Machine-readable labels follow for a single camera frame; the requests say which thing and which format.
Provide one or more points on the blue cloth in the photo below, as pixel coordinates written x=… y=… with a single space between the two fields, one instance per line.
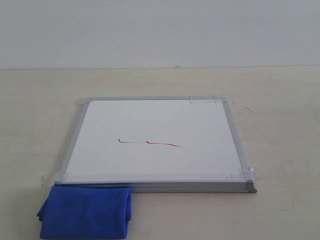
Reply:
x=83 y=213

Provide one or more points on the white board with aluminium frame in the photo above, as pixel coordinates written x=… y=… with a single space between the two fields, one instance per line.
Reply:
x=161 y=144

